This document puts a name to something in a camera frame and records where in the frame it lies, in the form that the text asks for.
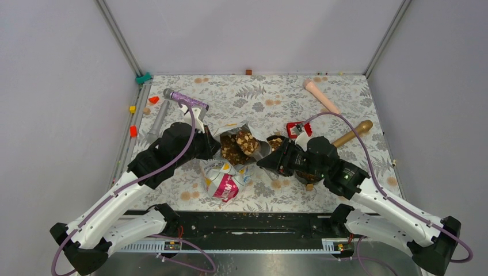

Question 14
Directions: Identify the cat food bag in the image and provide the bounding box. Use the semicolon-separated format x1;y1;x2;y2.
200;121;268;202

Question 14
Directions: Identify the black bowl fish print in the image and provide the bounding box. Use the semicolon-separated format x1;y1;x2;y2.
294;171;323;185

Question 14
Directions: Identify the red block on rail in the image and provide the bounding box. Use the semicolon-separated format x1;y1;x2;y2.
129;125;138;137

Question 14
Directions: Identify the floral patterned table mat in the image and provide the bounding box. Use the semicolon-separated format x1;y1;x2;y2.
134;75;402;213

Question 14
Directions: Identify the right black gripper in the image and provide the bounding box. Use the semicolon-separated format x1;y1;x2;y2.
257;137;327;178

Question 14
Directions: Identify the gold toy microphone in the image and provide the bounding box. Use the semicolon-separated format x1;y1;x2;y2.
332;120;373;148

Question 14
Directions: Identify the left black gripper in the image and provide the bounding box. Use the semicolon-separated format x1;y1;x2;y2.
174;124;223;168

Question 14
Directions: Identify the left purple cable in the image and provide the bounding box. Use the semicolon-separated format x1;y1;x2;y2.
51;98;218;276

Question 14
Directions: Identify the pet food kibble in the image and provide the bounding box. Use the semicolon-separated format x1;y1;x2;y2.
220;135;250;166

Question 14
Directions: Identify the teal plastic block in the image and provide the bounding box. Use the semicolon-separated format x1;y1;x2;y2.
135;72;152;85

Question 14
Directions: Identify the grey toy microphone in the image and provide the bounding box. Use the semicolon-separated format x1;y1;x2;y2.
146;100;170;144

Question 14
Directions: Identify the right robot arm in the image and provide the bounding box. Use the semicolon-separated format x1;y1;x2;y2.
257;137;461;275

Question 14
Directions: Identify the black bowl paw print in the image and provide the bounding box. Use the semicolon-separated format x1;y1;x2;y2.
266;135;287;152

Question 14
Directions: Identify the purple glitter toy microphone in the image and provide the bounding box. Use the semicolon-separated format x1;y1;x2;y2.
163;88;209;111

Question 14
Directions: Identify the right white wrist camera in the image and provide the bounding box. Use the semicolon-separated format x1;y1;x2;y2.
291;124;311;151

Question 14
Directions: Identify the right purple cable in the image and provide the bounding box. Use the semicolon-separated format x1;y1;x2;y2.
301;111;474;275

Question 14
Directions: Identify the red plastic box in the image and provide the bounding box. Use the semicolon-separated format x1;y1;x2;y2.
286;121;312;139

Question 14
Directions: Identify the purple cable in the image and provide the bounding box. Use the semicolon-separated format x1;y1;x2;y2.
51;98;218;276
301;111;474;275

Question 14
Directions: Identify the pink toy microphone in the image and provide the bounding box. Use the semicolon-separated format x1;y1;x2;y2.
303;79;341;114

